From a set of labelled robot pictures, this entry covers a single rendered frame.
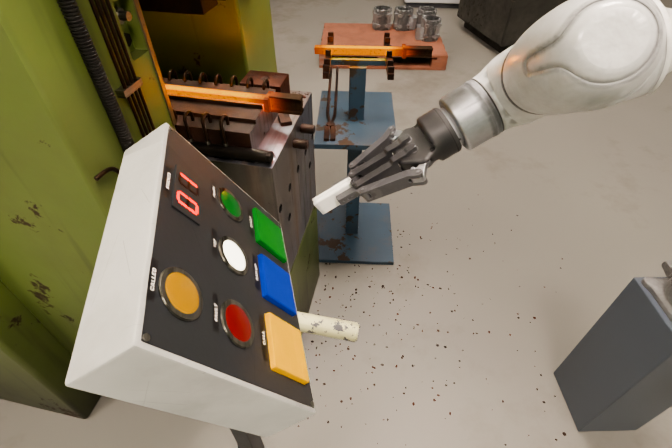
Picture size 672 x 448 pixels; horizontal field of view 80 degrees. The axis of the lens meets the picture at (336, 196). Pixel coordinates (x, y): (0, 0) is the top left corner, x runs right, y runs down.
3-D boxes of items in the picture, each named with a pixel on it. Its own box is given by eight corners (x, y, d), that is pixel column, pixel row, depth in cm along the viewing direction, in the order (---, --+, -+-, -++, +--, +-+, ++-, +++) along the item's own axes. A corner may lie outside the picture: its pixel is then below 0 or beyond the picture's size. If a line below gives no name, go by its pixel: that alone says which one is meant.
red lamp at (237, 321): (260, 317, 48) (255, 297, 45) (246, 354, 45) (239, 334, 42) (235, 313, 48) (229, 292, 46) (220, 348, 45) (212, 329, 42)
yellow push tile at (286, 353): (300, 330, 57) (269, 310, 52) (310, 382, 51) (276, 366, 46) (290, 335, 57) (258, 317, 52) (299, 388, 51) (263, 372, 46)
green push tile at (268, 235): (282, 229, 71) (255, 206, 66) (288, 261, 66) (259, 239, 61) (273, 233, 71) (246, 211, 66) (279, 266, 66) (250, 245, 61)
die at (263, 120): (278, 114, 112) (275, 86, 106) (253, 156, 97) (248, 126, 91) (142, 99, 118) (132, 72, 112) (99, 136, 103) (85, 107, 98)
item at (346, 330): (359, 328, 99) (360, 316, 95) (355, 348, 95) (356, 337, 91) (194, 297, 105) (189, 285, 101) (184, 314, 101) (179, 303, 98)
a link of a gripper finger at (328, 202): (359, 190, 64) (360, 193, 63) (322, 212, 65) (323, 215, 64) (350, 179, 62) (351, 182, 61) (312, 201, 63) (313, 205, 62)
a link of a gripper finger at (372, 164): (410, 137, 60) (407, 132, 61) (346, 175, 62) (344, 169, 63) (419, 154, 62) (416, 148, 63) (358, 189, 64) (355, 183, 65)
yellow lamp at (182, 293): (211, 289, 42) (201, 263, 39) (190, 328, 39) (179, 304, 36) (184, 284, 43) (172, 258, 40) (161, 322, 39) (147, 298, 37)
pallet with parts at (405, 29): (432, 36, 395) (438, 2, 374) (449, 70, 338) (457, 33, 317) (320, 36, 394) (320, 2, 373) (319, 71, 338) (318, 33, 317)
